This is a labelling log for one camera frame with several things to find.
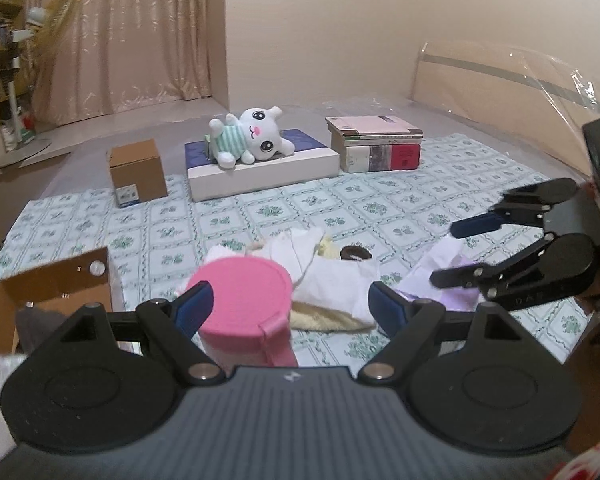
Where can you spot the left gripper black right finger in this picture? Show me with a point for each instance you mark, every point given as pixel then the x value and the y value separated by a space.
pixel 477 380

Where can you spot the pink Hello Kitty cup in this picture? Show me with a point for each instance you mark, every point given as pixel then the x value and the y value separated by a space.
pixel 249 324

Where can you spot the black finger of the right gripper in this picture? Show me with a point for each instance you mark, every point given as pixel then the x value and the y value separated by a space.
pixel 551 269
pixel 524 206

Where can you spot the grey white fabric hat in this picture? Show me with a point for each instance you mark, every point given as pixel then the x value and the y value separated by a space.
pixel 35 325

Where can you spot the wooden bookshelf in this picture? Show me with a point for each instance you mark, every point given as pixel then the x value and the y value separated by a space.
pixel 2 45

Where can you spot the white plush cat toy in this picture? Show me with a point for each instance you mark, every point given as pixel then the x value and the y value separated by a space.
pixel 252 137

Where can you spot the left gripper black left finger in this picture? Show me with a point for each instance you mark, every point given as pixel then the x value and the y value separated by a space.
pixel 105 379

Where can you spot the beige curtain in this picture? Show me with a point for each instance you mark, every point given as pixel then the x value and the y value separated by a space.
pixel 120 55

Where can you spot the small closed cardboard box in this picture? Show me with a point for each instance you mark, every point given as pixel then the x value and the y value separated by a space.
pixel 136 173

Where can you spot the white cloth pile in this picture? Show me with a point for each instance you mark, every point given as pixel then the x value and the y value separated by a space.
pixel 319 275

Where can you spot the clear plastic sheet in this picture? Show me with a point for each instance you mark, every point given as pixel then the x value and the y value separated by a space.
pixel 527 104

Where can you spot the open brown cardboard tray box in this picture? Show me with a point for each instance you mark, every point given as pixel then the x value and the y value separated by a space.
pixel 61 286

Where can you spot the standing fan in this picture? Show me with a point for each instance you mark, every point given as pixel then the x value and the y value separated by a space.
pixel 40 37

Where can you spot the stack of books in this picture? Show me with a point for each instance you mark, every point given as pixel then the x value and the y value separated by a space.
pixel 375 143

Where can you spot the pale yellow towel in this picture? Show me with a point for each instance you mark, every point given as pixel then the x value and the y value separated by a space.
pixel 316 319

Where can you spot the white flat box blue top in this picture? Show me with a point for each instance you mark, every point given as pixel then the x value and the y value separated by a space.
pixel 312 160

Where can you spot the purple tissue pack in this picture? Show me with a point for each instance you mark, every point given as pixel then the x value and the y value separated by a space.
pixel 430 279

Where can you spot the green floral tablecloth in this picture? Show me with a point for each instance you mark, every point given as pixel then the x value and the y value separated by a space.
pixel 396 215

